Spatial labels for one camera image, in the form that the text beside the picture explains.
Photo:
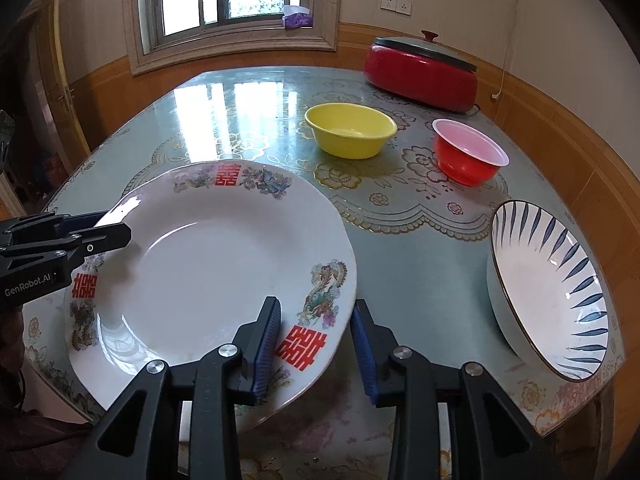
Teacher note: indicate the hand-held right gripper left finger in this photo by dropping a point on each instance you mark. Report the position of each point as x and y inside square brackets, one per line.
[265, 350]

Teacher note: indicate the purple tissue box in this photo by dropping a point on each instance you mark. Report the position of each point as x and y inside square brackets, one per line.
[298, 17]

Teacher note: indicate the grey pot lid red knob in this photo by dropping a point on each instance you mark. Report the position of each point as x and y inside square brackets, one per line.
[425, 50]

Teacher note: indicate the blue striped ceramic bowl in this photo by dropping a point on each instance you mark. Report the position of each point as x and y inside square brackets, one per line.
[545, 290]

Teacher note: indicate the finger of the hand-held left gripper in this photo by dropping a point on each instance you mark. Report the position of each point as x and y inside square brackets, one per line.
[105, 240]
[85, 220]

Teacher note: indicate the scalloped white plate red characters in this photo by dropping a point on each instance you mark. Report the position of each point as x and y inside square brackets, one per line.
[200, 260]

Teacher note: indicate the yellow plastic bowl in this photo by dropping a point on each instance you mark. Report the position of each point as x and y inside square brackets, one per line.
[350, 132]

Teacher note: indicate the red electric pot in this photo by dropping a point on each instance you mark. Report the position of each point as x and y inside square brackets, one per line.
[415, 80]

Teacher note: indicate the dark red cloth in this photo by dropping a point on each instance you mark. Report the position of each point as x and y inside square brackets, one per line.
[40, 450]

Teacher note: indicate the red plastic bowl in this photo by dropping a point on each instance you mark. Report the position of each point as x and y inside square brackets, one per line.
[467, 155]

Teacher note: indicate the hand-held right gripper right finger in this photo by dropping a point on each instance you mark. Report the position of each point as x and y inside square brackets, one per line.
[362, 355]

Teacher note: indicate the yellow wooden door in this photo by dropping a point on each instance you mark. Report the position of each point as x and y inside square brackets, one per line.
[65, 85]

